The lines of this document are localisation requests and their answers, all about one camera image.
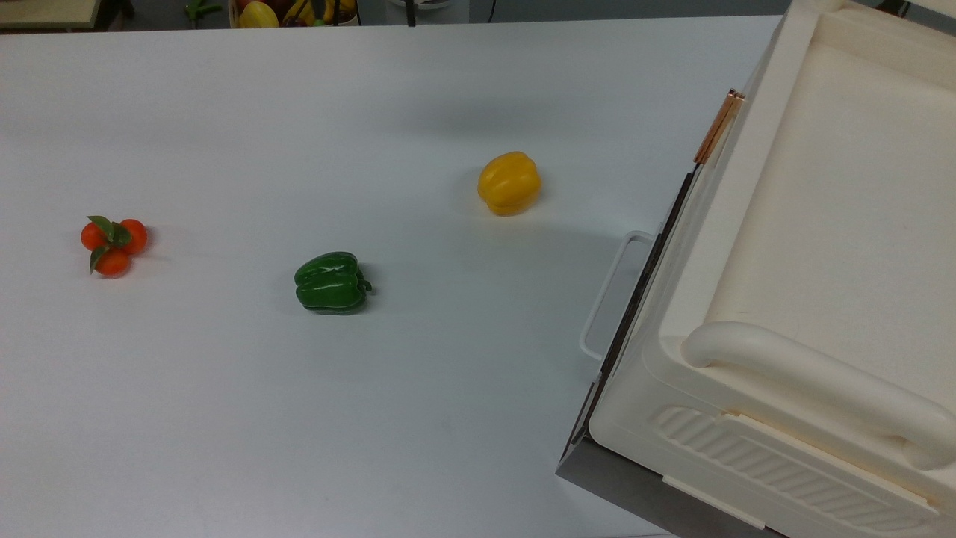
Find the cream cabinet door with handle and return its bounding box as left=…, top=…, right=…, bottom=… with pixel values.
left=556, top=88, right=745, bottom=466

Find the cream plastic storage cabinet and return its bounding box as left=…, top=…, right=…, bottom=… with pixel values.
left=589, top=0, right=956, bottom=538

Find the yellow bell pepper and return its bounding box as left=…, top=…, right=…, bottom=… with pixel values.
left=477, top=151, right=543, bottom=217

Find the green bell pepper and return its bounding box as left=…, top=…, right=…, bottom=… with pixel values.
left=294, top=251, right=373, bottom=315

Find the basket of toy fruit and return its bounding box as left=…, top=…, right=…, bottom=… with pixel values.
left=228, top=0, right=361, bottom=29

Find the red orange tomato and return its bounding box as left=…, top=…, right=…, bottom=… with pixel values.
left=80, top=215, right=149, bottom=278

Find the wooden side table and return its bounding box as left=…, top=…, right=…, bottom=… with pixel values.
left=0, top=0, right=104, bottom=32

